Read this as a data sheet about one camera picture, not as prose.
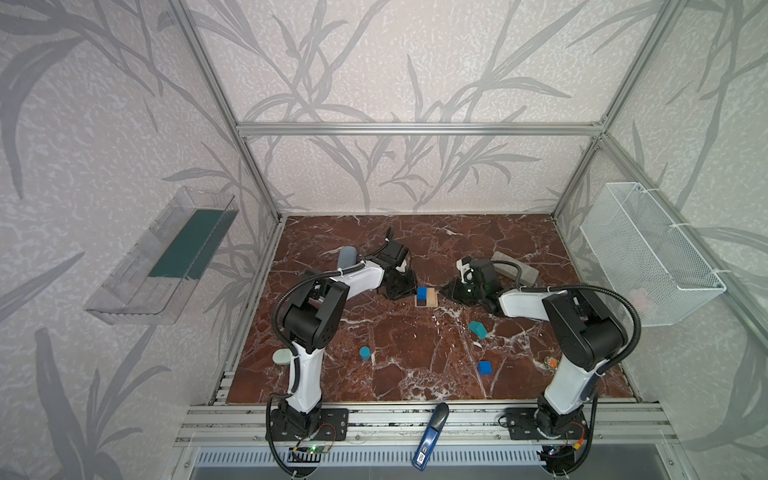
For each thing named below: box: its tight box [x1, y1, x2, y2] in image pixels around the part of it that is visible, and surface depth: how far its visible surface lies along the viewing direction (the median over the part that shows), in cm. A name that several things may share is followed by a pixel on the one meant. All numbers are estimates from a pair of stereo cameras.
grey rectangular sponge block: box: [491, 251, 539, 286], surface depth 101 cm
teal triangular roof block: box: [468, 321, 489, 340], surface depth 90 cm
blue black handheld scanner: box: [412, 402, 450, 472], surface depth 70 cm
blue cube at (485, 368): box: [477, 360, 493, 376], surface depth 84 cm
